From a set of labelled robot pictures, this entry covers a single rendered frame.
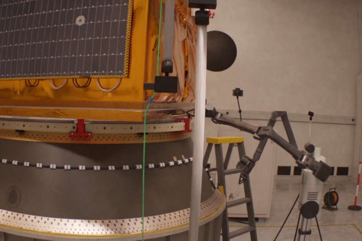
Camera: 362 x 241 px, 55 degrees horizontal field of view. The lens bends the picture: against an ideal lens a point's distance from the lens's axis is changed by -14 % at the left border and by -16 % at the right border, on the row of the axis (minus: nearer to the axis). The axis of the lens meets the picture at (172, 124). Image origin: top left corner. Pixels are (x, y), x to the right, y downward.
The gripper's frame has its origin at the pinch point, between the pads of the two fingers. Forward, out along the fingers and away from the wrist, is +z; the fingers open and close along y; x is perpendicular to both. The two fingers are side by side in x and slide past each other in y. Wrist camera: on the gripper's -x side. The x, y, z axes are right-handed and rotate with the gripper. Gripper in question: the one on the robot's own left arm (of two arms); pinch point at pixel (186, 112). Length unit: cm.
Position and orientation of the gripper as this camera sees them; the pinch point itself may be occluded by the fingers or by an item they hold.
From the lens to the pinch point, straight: 301.2
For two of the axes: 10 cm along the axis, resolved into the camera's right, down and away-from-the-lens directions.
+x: -0.4, 10.0, 0.6
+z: -9.8, -0.5, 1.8
